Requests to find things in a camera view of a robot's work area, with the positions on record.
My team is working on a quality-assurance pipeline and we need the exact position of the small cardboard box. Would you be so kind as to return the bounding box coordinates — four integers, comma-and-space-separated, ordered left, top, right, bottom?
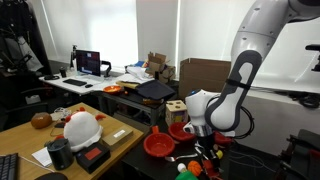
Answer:
145, 51, 177, 85

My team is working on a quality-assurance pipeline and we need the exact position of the computer monitor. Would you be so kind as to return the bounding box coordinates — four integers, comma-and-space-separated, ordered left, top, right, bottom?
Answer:
74, 49, 102, 78

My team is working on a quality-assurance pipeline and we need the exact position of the black desk chair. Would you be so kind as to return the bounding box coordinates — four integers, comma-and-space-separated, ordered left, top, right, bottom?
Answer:
0, 72, 52, 132

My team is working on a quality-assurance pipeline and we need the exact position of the black cup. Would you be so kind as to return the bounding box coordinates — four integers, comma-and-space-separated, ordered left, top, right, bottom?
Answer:
58, 66, 68, 79

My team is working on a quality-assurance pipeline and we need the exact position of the white plush toy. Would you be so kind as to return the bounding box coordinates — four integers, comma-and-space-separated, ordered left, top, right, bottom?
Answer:
54, 106, 107, 154

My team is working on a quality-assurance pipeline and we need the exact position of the glass jar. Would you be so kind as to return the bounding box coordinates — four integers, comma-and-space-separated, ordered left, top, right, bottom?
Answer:
52, 106, 73, 121

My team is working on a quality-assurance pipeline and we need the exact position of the wooden shape sorter box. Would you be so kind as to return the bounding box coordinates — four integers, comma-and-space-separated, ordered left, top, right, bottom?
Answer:
164, 99, 190, 127

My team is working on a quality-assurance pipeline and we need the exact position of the orange bowl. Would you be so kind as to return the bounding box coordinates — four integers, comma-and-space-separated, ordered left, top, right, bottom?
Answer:
102, 84, 124, 96

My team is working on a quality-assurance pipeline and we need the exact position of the black keyboard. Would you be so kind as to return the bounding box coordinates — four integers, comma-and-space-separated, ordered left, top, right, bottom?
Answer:
62, 78, 89, 88
0, 152, 20, 180

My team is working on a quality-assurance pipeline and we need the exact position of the black box with red label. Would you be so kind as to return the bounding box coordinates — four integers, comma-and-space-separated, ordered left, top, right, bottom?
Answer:
74, 142, 112, 175

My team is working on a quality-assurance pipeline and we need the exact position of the orange toy basketball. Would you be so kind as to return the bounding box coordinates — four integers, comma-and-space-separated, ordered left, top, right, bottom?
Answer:
186, 160, 204, 177

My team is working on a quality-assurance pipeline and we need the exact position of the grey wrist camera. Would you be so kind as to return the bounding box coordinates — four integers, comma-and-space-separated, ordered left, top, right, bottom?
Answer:
182, 122, 196, 135

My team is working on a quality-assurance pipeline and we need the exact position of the white paper sheet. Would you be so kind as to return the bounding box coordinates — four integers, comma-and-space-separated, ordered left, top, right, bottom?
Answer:
31, 146, 53, 168

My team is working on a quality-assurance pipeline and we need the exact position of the white desk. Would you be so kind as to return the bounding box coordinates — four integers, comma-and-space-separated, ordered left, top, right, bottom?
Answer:
38, 71, 135, 97

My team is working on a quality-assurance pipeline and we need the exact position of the white papers pile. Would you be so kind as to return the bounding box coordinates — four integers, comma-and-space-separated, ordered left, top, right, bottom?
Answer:
124, 65, 155, 85

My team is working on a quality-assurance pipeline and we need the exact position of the large cardboard box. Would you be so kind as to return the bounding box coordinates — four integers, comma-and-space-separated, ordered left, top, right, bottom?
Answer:
178, 57, 233, 102

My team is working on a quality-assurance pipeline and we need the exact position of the black cylinder speaker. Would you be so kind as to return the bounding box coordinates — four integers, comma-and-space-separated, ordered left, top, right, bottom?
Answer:
46, 137, 75, 171

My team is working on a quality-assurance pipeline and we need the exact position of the green toy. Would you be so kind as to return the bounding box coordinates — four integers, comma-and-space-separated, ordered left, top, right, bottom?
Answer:
174, 162, 200, 180

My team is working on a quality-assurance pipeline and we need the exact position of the wooden table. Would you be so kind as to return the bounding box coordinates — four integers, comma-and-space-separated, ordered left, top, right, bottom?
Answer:
0, 102, 146, 180

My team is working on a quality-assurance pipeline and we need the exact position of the yellow toy banana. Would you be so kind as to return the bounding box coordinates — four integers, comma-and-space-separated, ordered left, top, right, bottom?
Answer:
215, 149, 225, 161

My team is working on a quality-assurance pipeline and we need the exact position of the tan flat box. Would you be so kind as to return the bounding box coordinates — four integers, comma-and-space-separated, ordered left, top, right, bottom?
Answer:
100, 124, 135, 151

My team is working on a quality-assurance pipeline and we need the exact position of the brown ball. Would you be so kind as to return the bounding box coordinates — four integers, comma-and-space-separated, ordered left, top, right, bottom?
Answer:
30, 111, 54, 130

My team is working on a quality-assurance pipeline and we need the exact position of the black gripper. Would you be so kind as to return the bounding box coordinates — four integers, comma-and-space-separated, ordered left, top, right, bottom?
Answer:
196, 134, 222, 170

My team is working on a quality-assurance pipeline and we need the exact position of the red block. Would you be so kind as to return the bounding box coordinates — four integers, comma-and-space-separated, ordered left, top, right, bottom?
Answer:
202, 159, 215, 175

